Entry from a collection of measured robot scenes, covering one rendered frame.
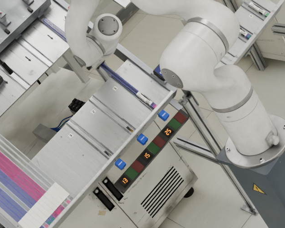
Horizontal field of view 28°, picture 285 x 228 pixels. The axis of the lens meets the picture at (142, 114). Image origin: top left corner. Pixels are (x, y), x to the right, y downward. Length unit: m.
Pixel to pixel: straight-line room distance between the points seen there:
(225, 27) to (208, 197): 1.30
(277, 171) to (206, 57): 0.41
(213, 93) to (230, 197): 1.15
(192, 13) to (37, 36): 0.79
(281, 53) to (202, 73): 1.55
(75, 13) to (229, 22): 0.46
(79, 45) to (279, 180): 0.66
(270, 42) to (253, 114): 1.39
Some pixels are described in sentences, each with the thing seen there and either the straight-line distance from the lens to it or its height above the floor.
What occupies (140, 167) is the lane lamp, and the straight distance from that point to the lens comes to 1.83.
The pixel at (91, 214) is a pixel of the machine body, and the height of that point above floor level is 0.39.
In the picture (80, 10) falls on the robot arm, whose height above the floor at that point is 1.19.
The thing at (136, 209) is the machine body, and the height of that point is 0.22.
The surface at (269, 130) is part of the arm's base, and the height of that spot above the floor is 0.75.
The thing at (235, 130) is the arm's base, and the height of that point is 0.81.
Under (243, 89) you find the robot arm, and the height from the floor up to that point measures 0.92.
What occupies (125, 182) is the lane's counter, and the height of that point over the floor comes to 0.66.
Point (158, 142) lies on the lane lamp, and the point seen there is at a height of 0.66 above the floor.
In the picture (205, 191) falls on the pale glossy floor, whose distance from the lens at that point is 2.57.
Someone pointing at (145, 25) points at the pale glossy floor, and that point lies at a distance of 3.94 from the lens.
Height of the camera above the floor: 1.79
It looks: 34 degrees down
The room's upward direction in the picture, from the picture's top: 36 degrees counter-clockwise
